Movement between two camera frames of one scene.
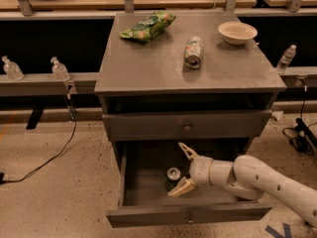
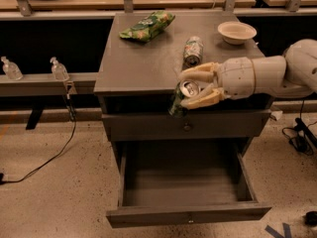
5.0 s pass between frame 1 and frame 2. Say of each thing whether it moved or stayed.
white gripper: moved
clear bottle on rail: stayed
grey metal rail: stayed
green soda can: moved
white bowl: stayed
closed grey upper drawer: stayed
